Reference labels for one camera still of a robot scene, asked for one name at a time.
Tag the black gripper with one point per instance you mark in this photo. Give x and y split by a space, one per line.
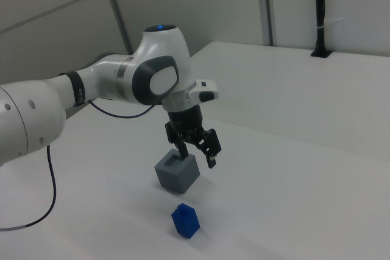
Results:
185 119

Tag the blue block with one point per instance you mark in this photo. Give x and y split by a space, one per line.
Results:
186 222

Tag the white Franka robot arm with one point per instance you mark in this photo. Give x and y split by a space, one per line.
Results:
97 77

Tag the grey hollow cuboid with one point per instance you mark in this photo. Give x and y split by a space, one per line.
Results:
179 177

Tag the black pole with base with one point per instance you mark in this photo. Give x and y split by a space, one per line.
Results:
320 4

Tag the grey partition post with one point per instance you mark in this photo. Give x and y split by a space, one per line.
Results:
265 4
117 4

